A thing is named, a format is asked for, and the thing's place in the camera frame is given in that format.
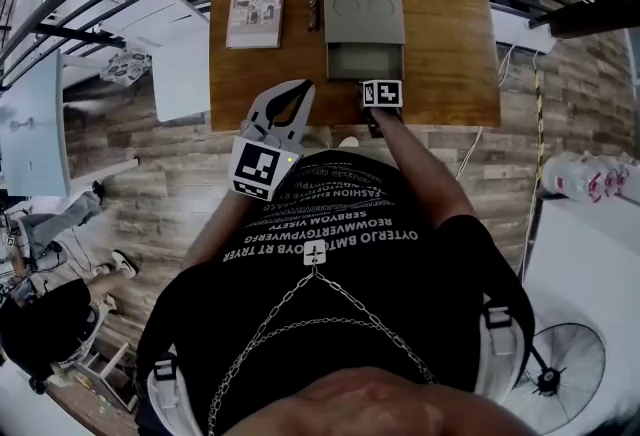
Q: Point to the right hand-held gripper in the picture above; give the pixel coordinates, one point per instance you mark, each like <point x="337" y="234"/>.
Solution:
<point x="385" y="94"/>

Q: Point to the pack of water bottles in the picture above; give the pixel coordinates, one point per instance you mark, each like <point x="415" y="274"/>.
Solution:
<point x="565" y="176"/>

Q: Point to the white chair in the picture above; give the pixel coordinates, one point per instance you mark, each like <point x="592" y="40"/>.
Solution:
<point x="180" y="79"/>

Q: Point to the person's left forearm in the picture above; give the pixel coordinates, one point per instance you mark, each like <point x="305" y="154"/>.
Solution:
<point x="215" y="234"/>

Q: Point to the black standing fan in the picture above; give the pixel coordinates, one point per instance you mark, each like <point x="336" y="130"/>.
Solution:
<point x="547" y="376"/>

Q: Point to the yellow black floor tape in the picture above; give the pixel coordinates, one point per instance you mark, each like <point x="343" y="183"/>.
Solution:
<point x="539" y="124"/>

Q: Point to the grey drawer box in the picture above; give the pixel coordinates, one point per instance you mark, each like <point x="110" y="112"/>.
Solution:
<point x="362" y="26"/>

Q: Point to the wooden table with black legs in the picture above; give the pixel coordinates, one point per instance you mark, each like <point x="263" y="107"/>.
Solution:
<point x="450" y="64"/>

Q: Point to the dark-framed eyeglasses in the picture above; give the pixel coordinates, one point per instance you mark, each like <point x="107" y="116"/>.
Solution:
<point x="313" y="10"/>

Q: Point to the white table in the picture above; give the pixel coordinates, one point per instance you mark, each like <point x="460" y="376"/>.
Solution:
<point x="590" y="264"/>

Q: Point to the illustrated white book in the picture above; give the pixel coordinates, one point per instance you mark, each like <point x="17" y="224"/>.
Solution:
<point x="255" y="36"/>

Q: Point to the person's right forearm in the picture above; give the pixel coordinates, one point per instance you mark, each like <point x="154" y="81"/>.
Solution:
<point x="425" y="164"/>

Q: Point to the person's black printed t-shirt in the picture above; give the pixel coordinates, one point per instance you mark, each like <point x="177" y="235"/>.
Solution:
<point x="325" y="334"/>

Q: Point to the low wooden shelf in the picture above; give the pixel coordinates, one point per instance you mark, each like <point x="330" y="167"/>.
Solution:
<point x="95" y="399"/>

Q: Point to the person's white shoe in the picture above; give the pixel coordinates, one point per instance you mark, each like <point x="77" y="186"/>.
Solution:
<point x="348" y="143"/>

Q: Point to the floral cushion stool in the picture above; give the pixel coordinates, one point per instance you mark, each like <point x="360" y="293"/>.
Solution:
<point x="125" y="69"/>

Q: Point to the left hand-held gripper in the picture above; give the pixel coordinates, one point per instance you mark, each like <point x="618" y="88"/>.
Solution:
<point x="257" y="166"/>

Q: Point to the pale grey desk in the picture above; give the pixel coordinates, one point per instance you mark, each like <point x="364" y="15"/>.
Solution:
<point x="30" y="134"/>

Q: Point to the person's face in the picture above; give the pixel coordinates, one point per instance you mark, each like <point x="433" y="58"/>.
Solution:
<point x="375" y="404"/>

